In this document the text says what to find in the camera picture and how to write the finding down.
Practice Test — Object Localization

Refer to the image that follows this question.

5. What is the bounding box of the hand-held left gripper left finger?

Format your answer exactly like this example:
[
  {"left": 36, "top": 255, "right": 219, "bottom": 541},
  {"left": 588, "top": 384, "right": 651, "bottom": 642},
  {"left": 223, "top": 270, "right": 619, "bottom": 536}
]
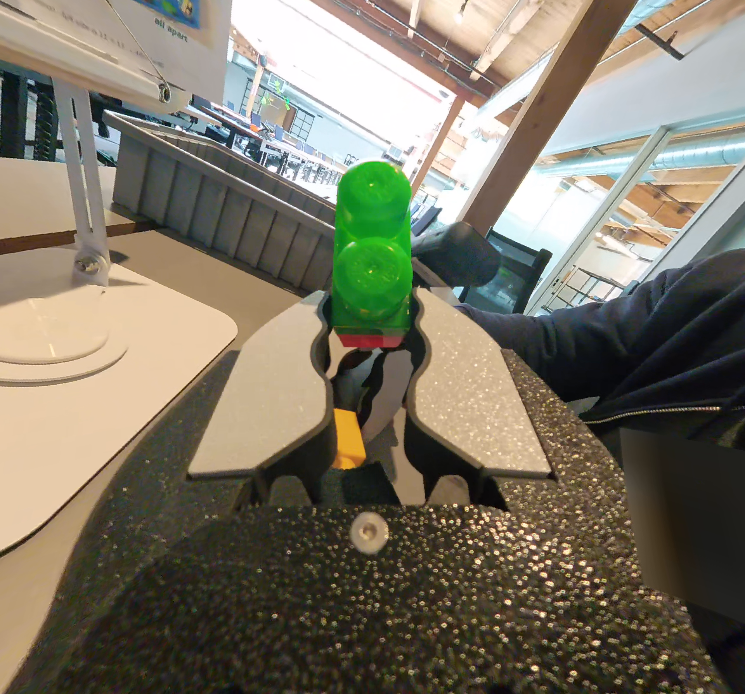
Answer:
[{"left": 187, "top": 291, "right": 340, "bottom": 479}]

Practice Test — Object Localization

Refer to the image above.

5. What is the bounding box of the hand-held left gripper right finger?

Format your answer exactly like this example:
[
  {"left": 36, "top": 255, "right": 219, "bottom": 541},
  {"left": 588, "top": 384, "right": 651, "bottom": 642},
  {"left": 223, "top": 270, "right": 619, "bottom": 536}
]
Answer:
[{"left": 404, "top": 286, "right": 553, "bottom": 479}]

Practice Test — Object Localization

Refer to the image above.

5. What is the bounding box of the green two-stud mega block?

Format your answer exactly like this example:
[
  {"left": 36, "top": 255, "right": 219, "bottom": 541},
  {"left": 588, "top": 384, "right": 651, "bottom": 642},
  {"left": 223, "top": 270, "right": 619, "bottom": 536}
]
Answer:
[{"left": 332, "top": 161, "right": 415, "bottom": 337}]

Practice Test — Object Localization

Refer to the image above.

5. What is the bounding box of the yellow single-stud mega block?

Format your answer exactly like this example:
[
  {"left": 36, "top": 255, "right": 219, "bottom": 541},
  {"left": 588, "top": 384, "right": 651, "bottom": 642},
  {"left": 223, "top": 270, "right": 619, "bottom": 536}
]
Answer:
[{"left": 332, "top": 408, "right": 367, "bottom": 469}]

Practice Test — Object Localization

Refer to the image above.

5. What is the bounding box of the red single-stud mega block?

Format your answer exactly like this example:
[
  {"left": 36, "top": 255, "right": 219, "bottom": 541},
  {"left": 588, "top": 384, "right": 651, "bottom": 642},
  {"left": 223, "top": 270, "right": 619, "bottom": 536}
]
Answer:
[{"left": 338, "top": 332, "right": 406, "bottom": 350}]

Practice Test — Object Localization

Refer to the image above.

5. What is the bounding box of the person's right forearm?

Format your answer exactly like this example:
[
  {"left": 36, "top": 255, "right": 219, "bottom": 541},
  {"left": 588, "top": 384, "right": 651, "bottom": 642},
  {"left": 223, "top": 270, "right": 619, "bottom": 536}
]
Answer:
[{"left": 457, "top": 248, "right": 745, "bottom": 418}]

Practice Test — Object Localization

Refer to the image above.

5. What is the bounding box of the black office chair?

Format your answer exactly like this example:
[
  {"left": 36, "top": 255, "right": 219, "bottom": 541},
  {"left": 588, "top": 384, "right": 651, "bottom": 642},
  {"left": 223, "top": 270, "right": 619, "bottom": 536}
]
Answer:
[{"left": 466, "top": 228, "right": 554, "bottom": 315}]

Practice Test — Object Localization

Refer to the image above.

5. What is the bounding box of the grey plastic bin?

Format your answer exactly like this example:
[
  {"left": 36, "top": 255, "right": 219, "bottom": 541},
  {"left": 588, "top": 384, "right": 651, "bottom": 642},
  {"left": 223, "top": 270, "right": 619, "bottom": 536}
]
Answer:
[{"left": 104, "top": 111, "right": 345, "bottom": 294}]

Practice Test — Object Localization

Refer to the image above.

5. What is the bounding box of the person's navy jacket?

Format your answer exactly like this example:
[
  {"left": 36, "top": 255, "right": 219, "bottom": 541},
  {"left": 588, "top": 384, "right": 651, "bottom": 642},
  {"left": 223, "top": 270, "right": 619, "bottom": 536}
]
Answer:
[{"left": 573, "top": 400, "right": 745, "bottom": 441}]

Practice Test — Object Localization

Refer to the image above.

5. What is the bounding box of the white clip bar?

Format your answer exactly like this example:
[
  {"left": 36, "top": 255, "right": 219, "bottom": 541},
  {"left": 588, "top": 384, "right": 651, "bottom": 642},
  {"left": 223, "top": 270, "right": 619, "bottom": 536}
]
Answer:
[{"left": 0, "top": 4, "right": 193, "bottom": 114}]

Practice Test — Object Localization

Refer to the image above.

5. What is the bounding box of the printed instruction sheet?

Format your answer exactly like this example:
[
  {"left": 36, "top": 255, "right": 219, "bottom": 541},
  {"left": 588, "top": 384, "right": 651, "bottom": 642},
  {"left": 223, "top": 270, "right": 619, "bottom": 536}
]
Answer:
[{"left": 0, "top": 0, "right": 238, "bottom": 102}]

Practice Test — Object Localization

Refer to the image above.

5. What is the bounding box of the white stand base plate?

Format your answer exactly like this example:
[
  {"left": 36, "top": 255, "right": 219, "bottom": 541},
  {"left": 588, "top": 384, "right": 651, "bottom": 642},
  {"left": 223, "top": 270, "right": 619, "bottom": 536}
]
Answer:
[{"left": 0, "top": 248, "right": 239, "bottom": 555}]

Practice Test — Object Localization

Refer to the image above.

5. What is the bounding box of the wooden support post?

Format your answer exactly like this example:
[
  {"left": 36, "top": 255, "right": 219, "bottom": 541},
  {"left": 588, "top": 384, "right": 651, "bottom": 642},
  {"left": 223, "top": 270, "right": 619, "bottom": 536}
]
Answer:
[{"left": 460, "top": 0, "right": 673, "bottom": 236}]

